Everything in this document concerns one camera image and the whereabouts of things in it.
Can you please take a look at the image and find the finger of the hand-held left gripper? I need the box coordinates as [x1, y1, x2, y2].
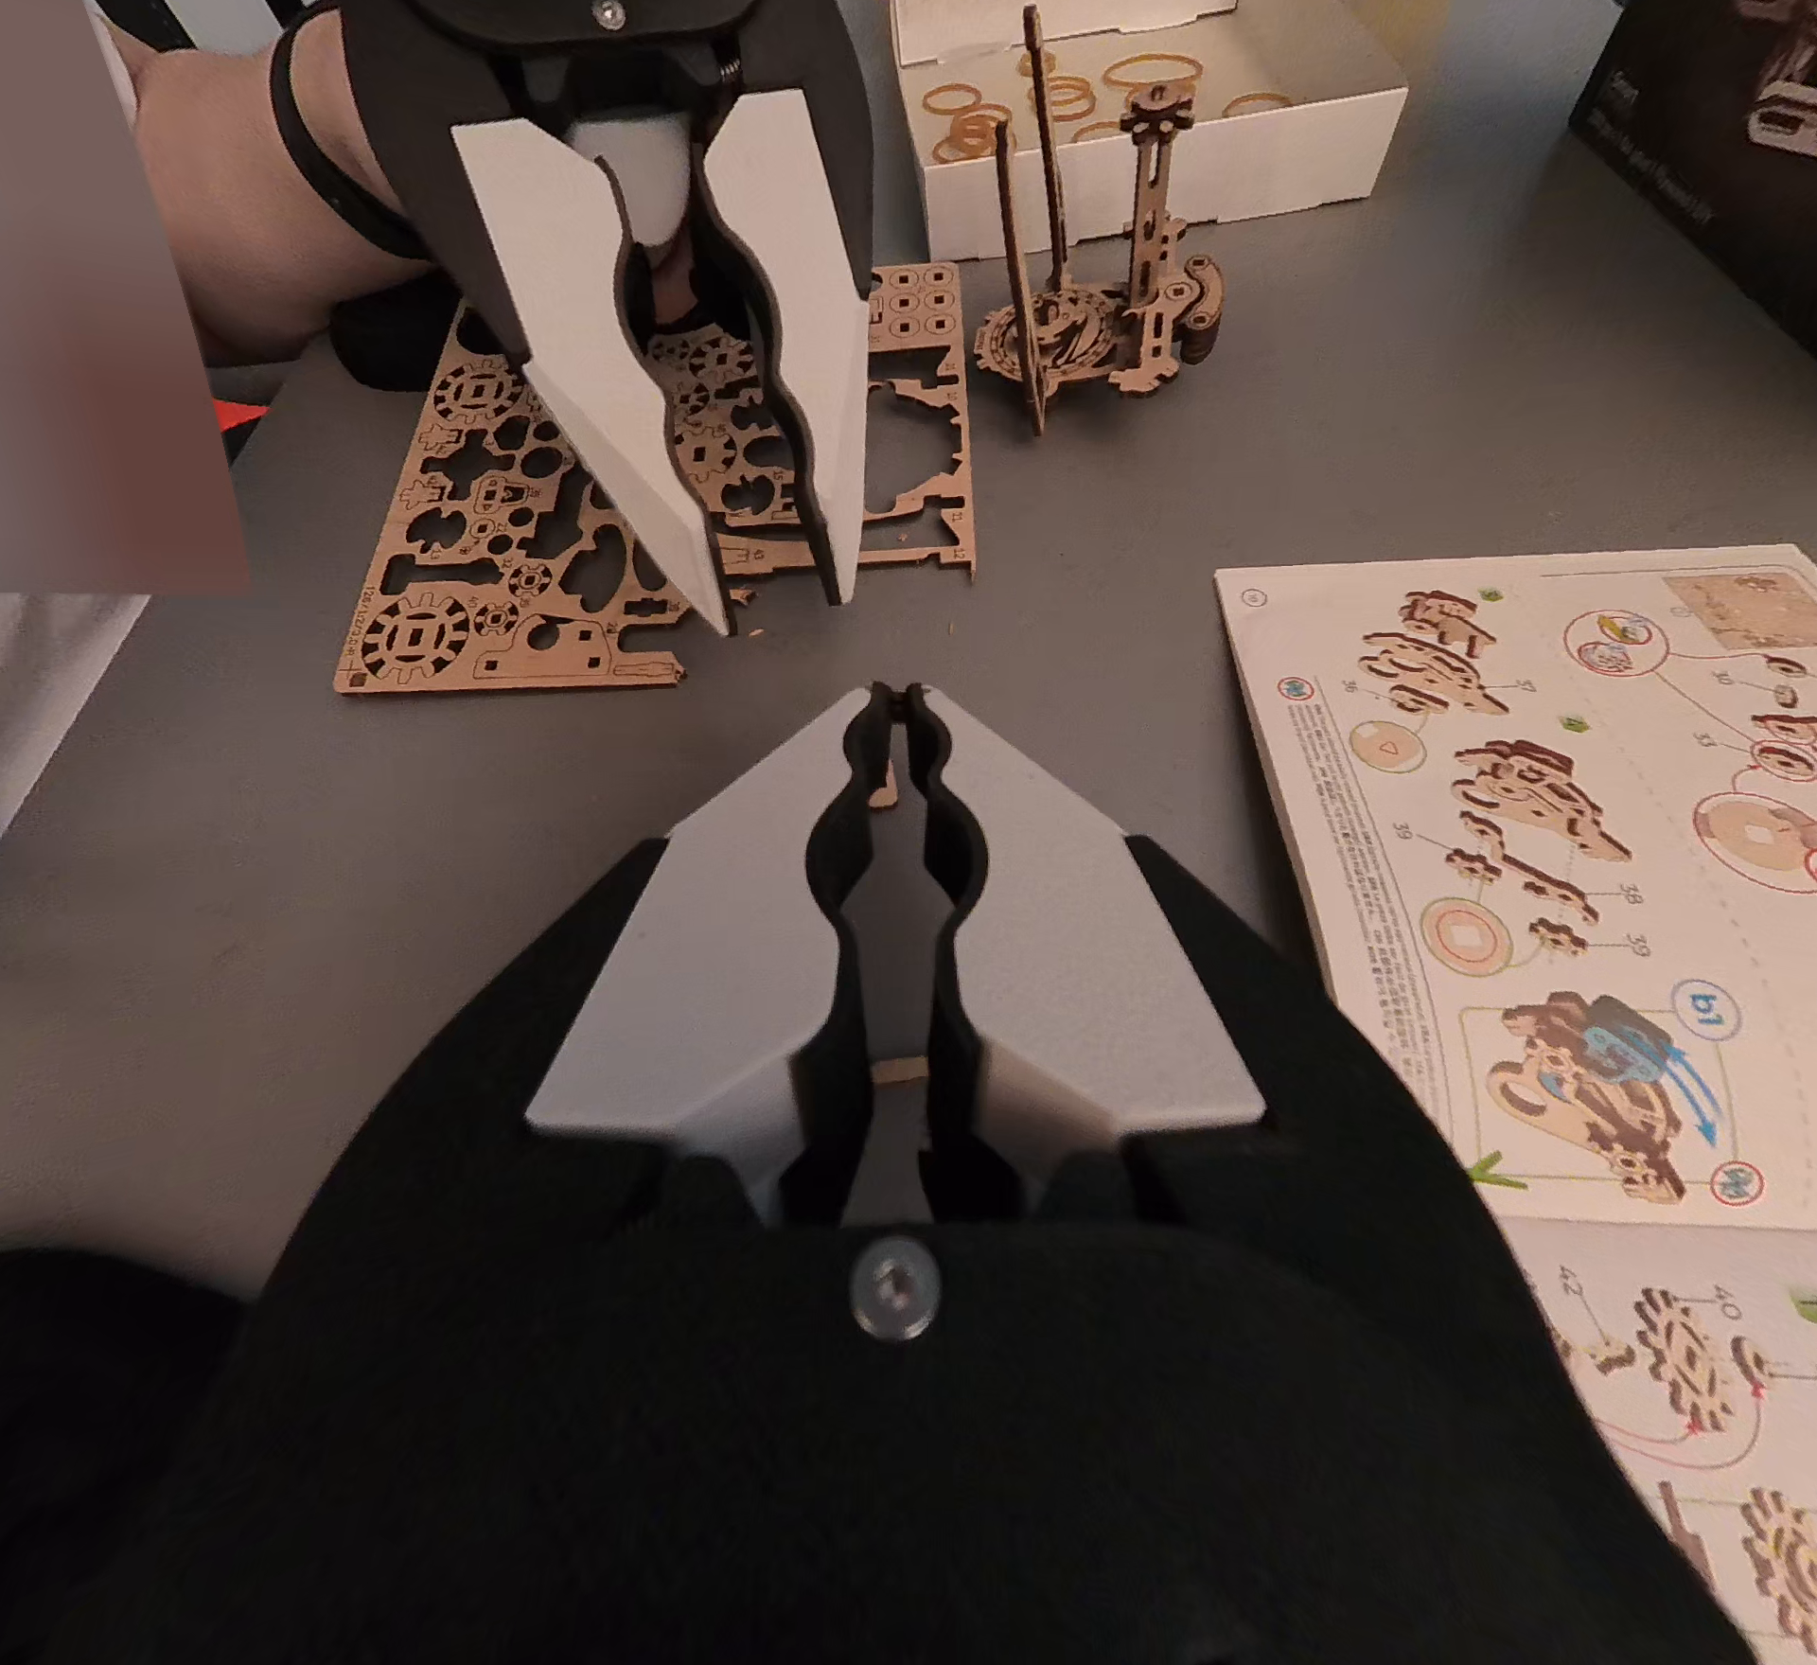
[447, 125, 738, 638]
[698, 82, 873, 605]

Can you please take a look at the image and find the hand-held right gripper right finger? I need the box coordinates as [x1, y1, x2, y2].
[906, 687, 1267, 1224]

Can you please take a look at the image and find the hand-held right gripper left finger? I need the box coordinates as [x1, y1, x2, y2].
[526, 684, 900, 1224]

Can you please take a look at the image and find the laser-cut wooden parts sheet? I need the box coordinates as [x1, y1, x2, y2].
[333, 260, 980, 701]

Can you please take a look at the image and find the person's left forearm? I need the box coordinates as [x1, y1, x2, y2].
[114, 25, 426, 367]

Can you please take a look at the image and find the partly built wooden model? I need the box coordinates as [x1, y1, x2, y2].
[970, 3, 1230, 438]

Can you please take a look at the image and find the black model kit box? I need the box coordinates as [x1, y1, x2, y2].
[1569, 0, 1817, 340]

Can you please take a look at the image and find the person's left hand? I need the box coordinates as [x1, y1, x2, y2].
[289, 3, 417, 256]

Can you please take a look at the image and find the black wristband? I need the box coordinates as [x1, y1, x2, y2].
[268, 0, 435, 265]

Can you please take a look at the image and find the open instruction booklet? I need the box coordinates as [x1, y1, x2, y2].
[1214, 545, 1817, 1665]

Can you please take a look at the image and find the white cardboard box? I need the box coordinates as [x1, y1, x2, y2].
[891, 0, 1411, 261]

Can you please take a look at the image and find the person's pale clothing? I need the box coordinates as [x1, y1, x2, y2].
[0, 592, 150, 829]

